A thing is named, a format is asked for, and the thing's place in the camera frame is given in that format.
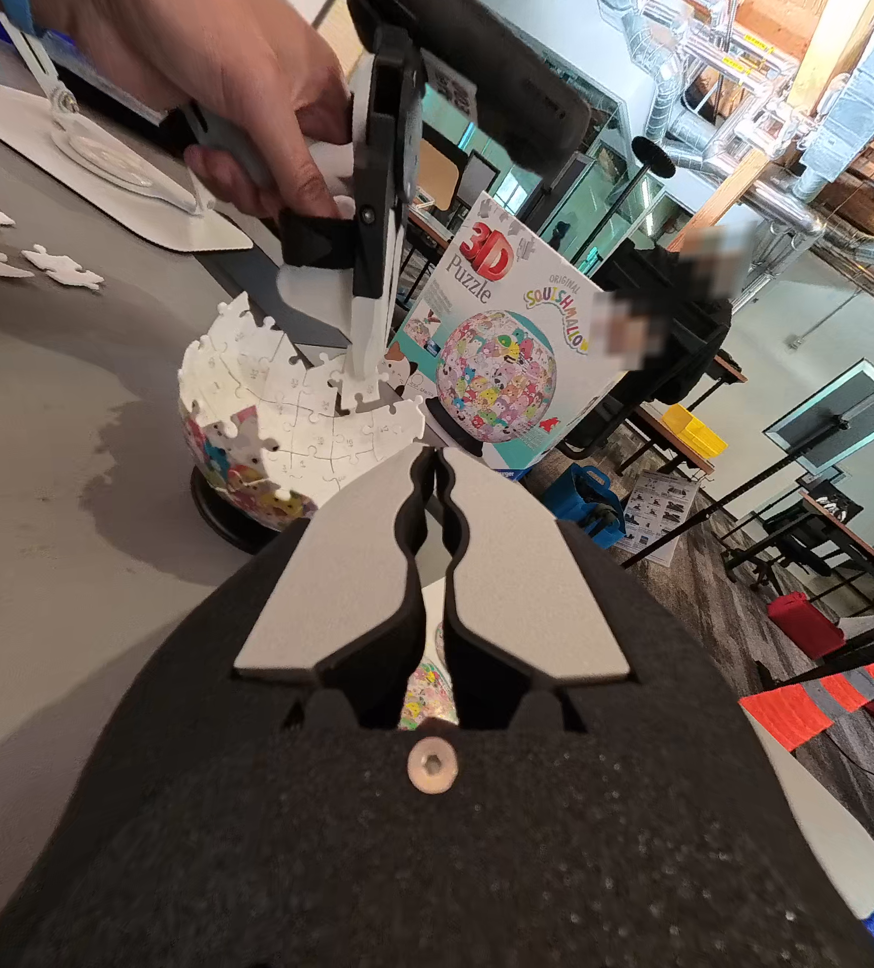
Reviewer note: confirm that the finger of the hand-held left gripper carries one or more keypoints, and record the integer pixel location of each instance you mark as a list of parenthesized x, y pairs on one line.
[(367, 340)]

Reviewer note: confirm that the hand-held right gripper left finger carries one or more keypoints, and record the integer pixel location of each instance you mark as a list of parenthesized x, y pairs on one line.
[(331, 582)]

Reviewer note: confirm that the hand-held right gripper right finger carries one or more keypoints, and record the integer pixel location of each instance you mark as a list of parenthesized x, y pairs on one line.
[(528, 590)]

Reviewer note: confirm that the single white jigsaw piece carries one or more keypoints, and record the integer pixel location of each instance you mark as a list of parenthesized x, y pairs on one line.
[(365, 393)]

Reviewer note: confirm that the colourful puzzle ball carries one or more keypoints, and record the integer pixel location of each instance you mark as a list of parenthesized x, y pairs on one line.
[(278, 423)]

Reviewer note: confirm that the white puzzle pieces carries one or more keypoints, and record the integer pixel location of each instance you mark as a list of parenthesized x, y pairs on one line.
[(59, 266)]

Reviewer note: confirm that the puzzle instruction leaflet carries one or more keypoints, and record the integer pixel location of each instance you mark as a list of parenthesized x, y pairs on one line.
[(434, 620)]

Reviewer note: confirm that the black round ball stand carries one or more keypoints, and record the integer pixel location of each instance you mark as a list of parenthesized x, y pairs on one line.
[(225, 522)]

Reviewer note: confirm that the white puzzle box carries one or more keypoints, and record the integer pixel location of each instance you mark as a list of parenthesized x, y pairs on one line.
[(497, 302)]

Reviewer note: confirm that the person's left hand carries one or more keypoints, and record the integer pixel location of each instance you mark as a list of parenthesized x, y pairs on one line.
[(202, 68)]

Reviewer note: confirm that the blue tote bag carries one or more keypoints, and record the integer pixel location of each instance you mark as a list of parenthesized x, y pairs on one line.
[(581, 503)]

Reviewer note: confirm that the printed picture sheet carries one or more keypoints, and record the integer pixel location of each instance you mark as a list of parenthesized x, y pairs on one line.
[(660, 518)]

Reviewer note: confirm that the black stand round top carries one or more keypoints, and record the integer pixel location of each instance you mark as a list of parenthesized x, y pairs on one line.
[(652, 155)]

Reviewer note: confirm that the wooden table black legs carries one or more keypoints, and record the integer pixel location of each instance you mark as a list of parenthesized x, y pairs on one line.
[(656, 431), (853, 533)]

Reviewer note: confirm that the yellow plastic bin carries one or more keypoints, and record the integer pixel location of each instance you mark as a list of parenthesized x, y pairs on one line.
[(694, 431)]

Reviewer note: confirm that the red plastic box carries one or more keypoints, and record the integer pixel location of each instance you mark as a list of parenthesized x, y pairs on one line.
[(804, 624)]

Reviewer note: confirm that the orange traffic cone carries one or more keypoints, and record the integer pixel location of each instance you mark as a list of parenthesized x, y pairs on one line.
[(792, 707)]

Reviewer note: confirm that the silver ventilation ducts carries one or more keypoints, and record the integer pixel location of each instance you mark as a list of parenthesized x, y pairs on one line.
[(792, 208)]

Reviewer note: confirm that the glass panel on stand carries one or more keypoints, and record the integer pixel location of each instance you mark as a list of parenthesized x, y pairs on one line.
[(838, 412)]

